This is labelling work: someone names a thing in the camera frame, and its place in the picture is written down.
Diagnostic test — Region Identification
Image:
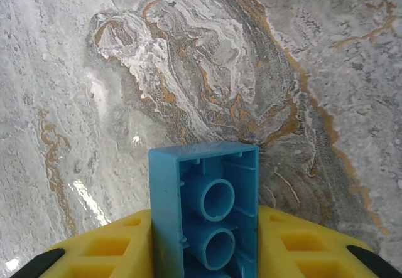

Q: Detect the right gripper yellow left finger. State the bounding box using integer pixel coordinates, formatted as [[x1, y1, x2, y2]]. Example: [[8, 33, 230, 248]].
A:
[[39, 209, 155, 278]]

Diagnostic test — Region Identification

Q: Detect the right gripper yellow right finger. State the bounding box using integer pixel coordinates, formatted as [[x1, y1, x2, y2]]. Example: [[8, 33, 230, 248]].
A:
[[258, 205, 370, 278]]

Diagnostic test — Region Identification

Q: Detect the blue two-by-four lego brick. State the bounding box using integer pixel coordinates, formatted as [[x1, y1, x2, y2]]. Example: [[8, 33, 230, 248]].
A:
[[148, 142, 260, 278]]

